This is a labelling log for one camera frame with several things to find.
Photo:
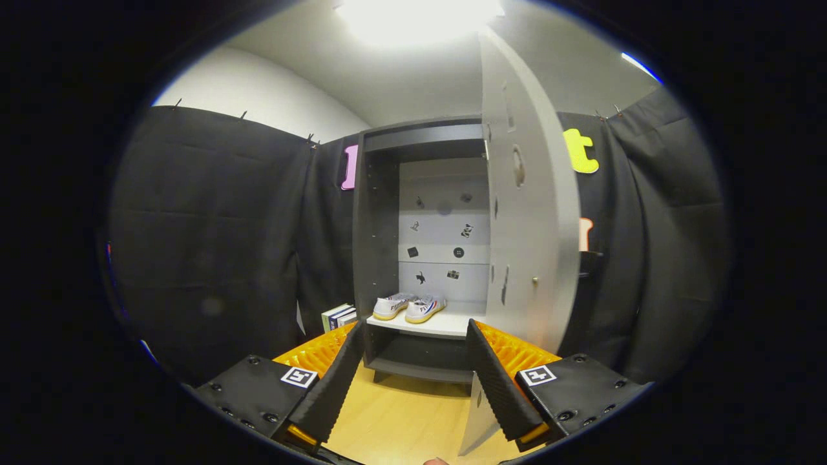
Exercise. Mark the large ceiling light panel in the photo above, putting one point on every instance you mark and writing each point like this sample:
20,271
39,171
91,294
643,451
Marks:
417,19

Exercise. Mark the small ceiling light strip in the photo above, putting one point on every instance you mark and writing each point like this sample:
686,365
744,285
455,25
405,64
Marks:
641,66

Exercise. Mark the blue spine book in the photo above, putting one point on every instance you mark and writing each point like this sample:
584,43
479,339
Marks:
341,318

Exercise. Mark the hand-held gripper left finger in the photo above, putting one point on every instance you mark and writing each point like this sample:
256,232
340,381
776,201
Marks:
329,387

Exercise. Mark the green spine book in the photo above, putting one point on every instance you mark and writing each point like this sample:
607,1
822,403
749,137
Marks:
331,316

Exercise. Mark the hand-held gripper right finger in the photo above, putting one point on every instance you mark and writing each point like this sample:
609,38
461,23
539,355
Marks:
494,387

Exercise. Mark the dark grey shoe cabinet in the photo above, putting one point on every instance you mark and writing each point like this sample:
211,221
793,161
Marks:
378,245

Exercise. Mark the white canvas shoe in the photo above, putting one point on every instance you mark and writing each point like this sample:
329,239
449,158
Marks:
426,309
391,307

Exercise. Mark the black backdrop cloth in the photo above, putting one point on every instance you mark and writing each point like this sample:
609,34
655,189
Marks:
207,226

